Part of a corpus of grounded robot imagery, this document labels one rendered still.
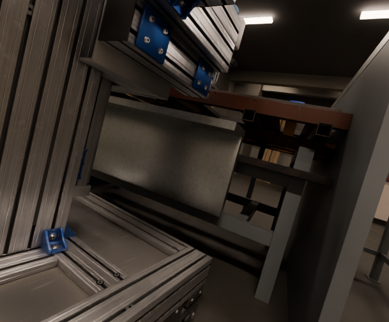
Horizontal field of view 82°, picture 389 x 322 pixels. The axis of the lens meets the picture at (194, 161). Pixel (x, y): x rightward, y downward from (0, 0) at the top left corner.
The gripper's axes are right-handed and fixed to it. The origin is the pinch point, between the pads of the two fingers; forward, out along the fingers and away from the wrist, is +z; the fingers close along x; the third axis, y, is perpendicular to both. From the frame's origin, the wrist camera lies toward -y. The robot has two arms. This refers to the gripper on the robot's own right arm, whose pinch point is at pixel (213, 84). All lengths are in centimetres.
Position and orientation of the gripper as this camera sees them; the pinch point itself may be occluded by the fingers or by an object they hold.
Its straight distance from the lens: 126.9
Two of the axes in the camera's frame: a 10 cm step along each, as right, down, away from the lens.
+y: -9.0, -2.7, 3.5
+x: -3.5, -0.2, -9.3
